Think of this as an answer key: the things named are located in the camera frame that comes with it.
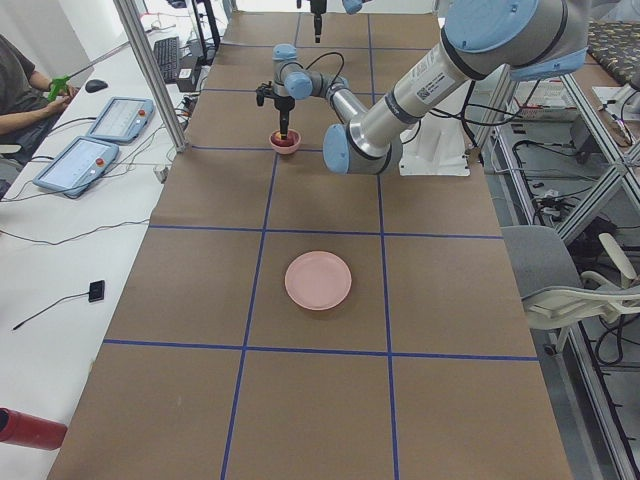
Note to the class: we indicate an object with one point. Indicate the small black square device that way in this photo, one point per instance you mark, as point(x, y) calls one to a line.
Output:
point(96, 291)

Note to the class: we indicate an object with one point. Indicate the blue teach pendant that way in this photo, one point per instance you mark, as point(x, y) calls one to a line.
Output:
point(77, 167)
point(122, 120)

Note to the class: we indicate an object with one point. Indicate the blue teach pendant far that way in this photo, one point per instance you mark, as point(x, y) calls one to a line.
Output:
point(122, 120)

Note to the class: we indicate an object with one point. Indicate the green clamp figure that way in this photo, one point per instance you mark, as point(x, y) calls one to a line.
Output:
point(58, 86)

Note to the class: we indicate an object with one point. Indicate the red apple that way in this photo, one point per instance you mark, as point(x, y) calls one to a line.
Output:
point(280, 140)

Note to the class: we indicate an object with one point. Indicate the black keyboard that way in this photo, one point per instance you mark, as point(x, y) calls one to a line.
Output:
point(166, 52)

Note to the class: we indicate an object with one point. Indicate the seated person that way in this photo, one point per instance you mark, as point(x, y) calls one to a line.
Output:
point(27, 116)

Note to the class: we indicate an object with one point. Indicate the grey white office chair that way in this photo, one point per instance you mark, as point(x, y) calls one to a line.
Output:
point(555, 295)

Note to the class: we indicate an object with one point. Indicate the red bottle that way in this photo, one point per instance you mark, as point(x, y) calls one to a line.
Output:
point(25, 430)

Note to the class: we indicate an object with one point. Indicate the blue teach pendant near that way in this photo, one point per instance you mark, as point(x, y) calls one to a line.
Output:
point(77, 167)

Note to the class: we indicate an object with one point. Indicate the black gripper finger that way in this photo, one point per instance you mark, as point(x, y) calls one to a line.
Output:
point(318, 9)
point(283, 124)

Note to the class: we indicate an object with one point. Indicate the white pedestal column with base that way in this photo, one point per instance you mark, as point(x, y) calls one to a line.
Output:
point(437, 146)

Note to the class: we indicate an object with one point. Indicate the pink bowl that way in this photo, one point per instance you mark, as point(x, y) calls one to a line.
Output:
point(291, 149)

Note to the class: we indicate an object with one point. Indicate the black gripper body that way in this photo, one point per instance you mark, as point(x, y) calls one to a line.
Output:
point(283, 104)

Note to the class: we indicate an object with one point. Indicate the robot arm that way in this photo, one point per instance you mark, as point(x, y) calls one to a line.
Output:
point(535, 39)

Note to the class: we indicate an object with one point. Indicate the aluminium frame post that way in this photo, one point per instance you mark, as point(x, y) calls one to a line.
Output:
point(142, 50)

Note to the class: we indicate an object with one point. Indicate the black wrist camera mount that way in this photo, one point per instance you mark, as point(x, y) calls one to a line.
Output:
point(263, 92)

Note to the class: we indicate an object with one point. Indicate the pink plate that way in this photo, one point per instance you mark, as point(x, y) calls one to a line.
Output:
point(318, 280)

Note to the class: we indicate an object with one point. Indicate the black computer mouse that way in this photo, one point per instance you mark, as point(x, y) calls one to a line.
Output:
point(95, 85)

